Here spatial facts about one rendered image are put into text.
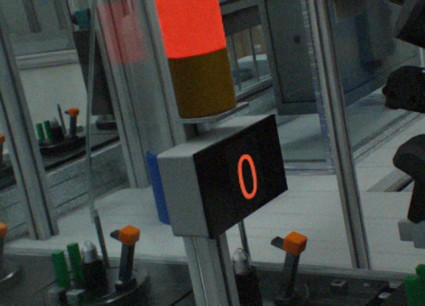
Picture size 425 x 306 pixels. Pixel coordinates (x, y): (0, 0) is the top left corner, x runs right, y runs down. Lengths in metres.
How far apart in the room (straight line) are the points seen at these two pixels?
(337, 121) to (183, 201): 0.45
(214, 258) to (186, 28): 0.20
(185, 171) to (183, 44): 0.10
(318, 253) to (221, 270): 0.73
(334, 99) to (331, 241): 0.48
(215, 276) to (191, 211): 0.09
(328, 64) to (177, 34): 0.43
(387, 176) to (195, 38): 1.23
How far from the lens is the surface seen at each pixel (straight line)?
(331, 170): 1.90
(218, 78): 0.68
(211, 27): 0.68
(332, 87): 1.08
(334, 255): 1.45
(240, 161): 0.69
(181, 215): 0.68
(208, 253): 0.74
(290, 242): 0.93
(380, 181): 1.82
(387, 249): 1.45
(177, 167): 0.66
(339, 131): 1.09
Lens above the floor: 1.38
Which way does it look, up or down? 13 degrees down
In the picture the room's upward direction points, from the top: 11 degrees counter-clockwise
